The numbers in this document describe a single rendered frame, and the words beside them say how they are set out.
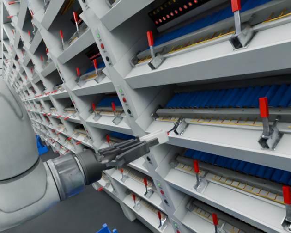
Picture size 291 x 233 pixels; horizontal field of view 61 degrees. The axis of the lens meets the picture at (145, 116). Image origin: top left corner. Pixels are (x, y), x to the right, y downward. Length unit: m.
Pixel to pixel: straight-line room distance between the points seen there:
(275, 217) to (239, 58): 0.36
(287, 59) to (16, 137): 0.43
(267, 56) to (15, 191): 0.47
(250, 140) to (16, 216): 0.46
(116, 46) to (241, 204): 0.57
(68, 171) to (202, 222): 0.57
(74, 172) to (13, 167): 0.12
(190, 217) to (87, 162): 0.55
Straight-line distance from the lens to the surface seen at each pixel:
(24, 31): 2.21
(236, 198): 0.71
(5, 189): 0.50
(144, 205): 1.50
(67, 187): 0.54
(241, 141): 0.55
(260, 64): 0.44
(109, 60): 0.84
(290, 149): 0.49
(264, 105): 0.49
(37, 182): 0.51
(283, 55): 0.42
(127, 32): 0.84
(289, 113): 0.52
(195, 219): 0.98
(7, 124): 0.44
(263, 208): 0.66
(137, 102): 0.82
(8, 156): 0.46
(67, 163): 0.54
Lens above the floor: 0.98
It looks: 14 degrees down
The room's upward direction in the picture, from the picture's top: 22 degrees counter-clockwise
